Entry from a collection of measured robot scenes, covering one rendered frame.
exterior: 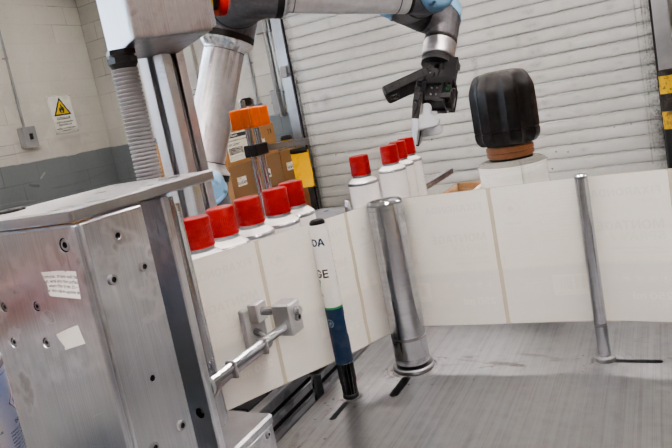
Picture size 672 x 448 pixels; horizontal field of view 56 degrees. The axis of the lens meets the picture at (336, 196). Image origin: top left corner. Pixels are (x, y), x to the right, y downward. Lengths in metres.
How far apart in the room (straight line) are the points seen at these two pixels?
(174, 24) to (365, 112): 4.93
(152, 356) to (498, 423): 0.31
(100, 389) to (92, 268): 0.08
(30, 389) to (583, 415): 0.43
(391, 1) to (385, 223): 0.74
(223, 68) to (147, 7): 0.60
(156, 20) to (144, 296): 0.40
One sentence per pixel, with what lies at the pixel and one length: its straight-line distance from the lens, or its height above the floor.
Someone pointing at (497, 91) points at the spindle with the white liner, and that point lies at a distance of 0.80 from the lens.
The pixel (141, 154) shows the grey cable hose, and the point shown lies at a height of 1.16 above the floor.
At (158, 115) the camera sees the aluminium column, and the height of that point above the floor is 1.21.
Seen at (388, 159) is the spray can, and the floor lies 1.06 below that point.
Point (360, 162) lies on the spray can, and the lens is 1.05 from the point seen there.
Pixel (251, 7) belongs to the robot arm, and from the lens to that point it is 1.24.
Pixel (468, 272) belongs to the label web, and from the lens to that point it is 0.68.
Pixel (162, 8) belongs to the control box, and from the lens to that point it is 0.76.
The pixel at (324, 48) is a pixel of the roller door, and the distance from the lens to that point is 5.79.
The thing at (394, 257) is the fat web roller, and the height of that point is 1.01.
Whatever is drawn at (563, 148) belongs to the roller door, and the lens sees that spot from 5.20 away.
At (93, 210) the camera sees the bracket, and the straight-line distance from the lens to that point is 0.40.
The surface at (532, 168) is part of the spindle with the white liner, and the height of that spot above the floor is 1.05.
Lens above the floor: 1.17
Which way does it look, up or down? 8 degrees down
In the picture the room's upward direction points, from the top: 11 degrees counter-clockwise
